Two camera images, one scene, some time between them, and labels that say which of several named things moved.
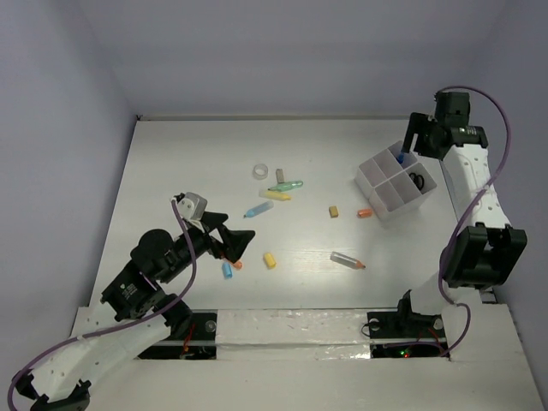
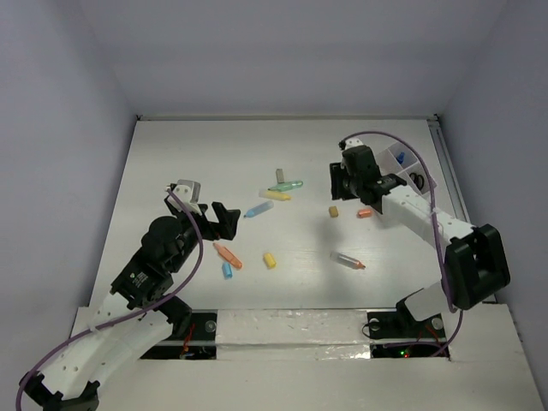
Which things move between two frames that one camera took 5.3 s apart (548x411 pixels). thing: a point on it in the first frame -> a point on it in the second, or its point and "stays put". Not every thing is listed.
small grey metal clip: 280,175 stays put
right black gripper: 418,123 -> 339,169
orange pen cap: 364,213 stays put
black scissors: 417,179 stays put
